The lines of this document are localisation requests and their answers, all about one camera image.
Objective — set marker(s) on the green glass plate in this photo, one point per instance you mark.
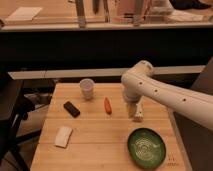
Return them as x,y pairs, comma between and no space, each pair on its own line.
146,148

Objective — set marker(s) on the black chair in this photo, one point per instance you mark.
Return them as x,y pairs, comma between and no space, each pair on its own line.
14,107

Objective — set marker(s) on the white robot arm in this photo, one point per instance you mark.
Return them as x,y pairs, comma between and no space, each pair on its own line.
138,82

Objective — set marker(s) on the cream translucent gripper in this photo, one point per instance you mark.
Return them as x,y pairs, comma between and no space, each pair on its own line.
132,107

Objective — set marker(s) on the white sponge block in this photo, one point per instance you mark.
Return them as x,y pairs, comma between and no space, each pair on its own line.
62,137

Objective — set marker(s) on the white paper sheet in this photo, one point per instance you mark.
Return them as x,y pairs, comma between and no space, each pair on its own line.
23,14

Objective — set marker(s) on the black rectangular block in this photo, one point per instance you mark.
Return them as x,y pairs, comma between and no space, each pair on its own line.
71,109

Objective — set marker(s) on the orange carrot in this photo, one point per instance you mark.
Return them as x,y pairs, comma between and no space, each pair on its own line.
107,105

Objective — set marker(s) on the white paper cup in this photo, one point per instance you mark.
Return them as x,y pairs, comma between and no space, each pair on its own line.
87,87

